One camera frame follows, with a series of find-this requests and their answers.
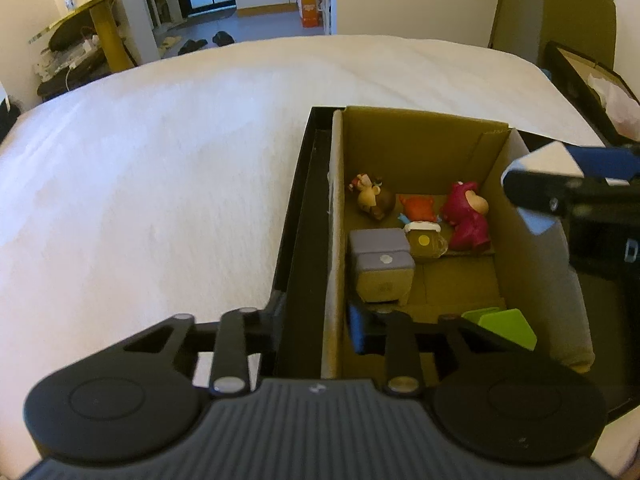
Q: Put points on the black framed box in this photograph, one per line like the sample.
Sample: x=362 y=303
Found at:
x=565 y=70

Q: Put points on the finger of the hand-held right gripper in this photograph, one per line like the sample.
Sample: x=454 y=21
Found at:
x=600 y=160
x=535 y=190

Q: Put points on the orange figurine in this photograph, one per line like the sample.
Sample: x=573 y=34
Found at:
x=419 y=207

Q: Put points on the white power strip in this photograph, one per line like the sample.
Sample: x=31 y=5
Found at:
x=75 y=57

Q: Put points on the brown figurine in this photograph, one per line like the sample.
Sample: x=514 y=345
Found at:
x=375 y=202

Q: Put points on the grey and beige cube toy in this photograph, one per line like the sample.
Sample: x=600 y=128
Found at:
x=385 y=282

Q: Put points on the beige slippers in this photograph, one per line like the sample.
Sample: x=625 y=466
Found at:
x=170 y=42

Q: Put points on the black and white clothing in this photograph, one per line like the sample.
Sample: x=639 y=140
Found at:
x=7 y=115

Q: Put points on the large cardboard carton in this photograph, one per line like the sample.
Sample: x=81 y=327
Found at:
x=520 y=10

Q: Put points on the black tray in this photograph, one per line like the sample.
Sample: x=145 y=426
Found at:
x=300 y=240

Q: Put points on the round gold table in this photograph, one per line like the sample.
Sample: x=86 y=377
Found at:
x=112 y=40

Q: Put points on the black slipper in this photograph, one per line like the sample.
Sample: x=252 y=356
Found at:
x=192 y=46
x=222 y=38

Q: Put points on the orange cardboard box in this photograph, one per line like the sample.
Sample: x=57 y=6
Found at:
x=309 y=7

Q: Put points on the white charger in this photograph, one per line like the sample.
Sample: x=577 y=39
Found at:
x=545 y=160

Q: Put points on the dark bag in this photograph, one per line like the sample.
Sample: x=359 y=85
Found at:
x=55 y=87

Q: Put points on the white crumpled plastic bag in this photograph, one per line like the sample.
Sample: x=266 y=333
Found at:
x=617 y=102

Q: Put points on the clear jar figurine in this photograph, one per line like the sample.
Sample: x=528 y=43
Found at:
x=425 y=245

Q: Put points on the pink bear toy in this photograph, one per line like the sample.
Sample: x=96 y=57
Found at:
x=467 y=225

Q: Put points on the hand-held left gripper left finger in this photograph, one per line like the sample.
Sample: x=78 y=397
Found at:
x=272 y=320

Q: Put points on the green house block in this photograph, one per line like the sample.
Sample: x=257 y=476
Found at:
x=505 y=327

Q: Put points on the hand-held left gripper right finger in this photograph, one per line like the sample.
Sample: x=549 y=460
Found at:
x=357 y=327

